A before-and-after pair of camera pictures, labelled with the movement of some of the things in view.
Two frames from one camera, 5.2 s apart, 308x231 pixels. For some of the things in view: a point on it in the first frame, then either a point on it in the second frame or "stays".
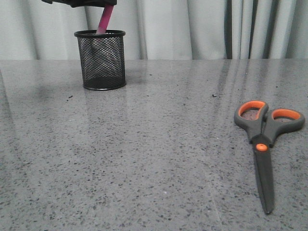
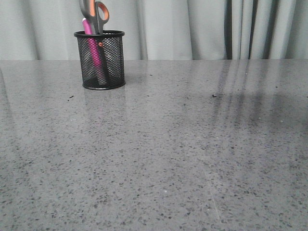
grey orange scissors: (263, 126) -> (89, 8)
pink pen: (106, 19) -> (87, 30)
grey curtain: (160, 29) stays
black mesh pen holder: (102, 58) stays
